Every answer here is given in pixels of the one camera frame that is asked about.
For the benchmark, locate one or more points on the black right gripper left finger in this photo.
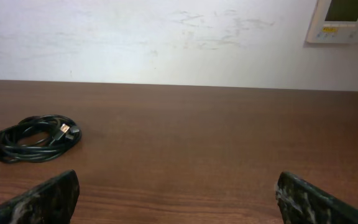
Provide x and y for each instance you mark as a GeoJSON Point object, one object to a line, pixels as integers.
{"type": "Point", "coordinates": [52, 201]}

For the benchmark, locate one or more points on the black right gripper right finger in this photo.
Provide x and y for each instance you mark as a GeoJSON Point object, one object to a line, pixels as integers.
{"type": "Point", "coordinates": [301, 202]}

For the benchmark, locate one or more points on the white wall control panel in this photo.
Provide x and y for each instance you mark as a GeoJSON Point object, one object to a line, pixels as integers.
{"type": "Point", "coordinates": [334, 22]}

